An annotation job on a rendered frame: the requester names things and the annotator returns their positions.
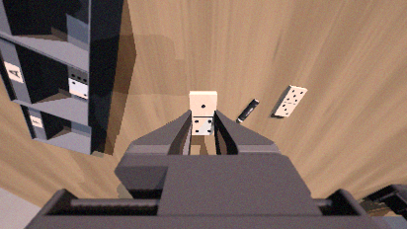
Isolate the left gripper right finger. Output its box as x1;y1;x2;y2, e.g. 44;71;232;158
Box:
214;110;283;155

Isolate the white domino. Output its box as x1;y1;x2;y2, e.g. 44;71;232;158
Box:
67;65;88;99
190;91;217;135
274;86;306;116

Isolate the dark grey rack of bins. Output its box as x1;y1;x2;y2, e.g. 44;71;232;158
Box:
0;0;123;155

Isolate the black battery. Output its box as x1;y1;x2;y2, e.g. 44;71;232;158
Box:
238;99;259;122

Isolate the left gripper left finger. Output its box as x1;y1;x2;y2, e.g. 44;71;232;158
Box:
123;110;193;155

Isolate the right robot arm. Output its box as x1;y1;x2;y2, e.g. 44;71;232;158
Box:
368;185;407;220

